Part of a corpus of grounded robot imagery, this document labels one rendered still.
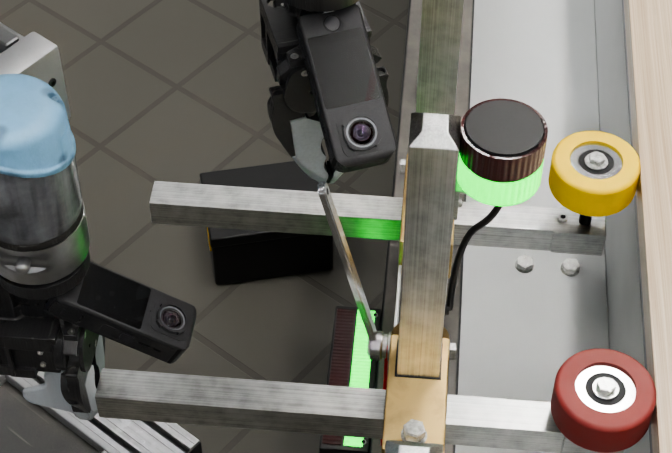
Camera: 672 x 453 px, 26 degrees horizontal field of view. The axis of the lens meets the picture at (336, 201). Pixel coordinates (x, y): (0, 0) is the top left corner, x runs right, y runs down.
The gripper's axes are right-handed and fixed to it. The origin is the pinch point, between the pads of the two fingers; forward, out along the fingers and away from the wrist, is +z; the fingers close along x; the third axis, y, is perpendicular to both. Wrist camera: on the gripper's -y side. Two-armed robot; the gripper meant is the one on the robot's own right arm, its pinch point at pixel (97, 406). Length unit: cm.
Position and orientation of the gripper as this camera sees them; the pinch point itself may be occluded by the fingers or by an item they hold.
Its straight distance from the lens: 126.3
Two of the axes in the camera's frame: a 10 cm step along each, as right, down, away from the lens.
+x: -0.9, 7.4, -6.7
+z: -0.1, 6.7, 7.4
